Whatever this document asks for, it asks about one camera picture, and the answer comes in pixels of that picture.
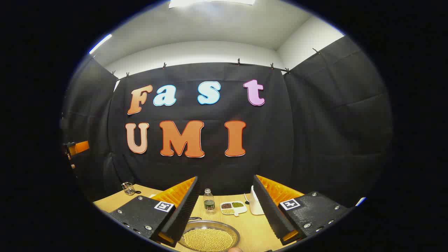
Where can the ceiling light panel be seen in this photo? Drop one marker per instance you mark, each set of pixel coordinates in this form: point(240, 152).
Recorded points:
point(210, 2)

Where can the white divided bean dish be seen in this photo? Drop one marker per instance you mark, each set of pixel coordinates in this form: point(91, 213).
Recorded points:
point(232, 208)

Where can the clear plastic water bottle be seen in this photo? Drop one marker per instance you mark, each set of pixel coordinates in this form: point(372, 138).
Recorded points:
point(209, 203)

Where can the white toaster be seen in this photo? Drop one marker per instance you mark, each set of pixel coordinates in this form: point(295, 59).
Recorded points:
point(256, 204)

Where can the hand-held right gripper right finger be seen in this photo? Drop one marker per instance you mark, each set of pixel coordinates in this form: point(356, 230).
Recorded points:
point(271, 213)

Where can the steel pot with soybeans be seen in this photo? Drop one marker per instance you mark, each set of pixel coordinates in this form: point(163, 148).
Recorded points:
point(210, 239)

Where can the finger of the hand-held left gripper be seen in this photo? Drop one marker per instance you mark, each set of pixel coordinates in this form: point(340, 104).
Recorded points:
point(79, 148)

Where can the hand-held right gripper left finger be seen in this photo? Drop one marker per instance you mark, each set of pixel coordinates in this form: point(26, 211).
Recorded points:
point(185, 213)

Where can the ceiling light strip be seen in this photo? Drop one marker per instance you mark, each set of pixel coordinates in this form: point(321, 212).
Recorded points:
point(100, 44)

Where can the black backdrop cloth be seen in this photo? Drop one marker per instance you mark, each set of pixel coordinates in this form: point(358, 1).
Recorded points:
point(308, 140)

